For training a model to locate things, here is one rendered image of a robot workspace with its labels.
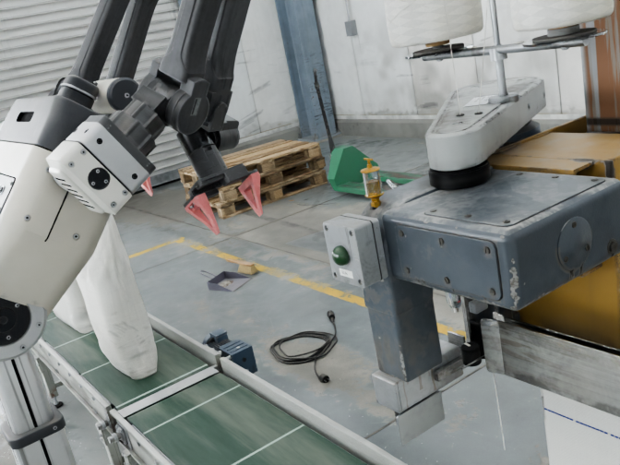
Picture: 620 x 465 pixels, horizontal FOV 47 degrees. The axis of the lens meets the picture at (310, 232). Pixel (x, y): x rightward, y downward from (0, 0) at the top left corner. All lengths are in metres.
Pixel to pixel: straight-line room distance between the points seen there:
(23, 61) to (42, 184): 7.21
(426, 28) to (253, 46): 8.45
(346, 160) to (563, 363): 5.73
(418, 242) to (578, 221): 0.20
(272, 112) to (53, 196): 8.52
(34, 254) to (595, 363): 0.93
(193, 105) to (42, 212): 0.32
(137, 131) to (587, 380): 0.78
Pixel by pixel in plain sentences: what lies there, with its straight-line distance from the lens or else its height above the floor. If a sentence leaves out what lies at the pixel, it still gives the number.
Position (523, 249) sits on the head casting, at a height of 1.31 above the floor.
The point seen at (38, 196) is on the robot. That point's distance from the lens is 1.30.
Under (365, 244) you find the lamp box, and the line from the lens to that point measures 0.98.
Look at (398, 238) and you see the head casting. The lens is 0.98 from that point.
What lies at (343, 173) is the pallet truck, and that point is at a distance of 6.67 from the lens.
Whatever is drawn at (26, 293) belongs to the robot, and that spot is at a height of 1.24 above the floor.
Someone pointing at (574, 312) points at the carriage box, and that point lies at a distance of 1.22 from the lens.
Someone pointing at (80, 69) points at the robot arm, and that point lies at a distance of 1.80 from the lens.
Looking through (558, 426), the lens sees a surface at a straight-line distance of 1.18.
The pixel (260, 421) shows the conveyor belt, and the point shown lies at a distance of 2.44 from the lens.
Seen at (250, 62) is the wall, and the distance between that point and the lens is 9.61.
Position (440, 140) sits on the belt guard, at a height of 1.41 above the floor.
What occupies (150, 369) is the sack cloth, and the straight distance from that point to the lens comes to 2.98.
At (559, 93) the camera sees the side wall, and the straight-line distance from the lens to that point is 7.28.
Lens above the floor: 1.61
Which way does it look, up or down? 17 degrees down
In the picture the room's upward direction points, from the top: 12 degrees counter-clockwise
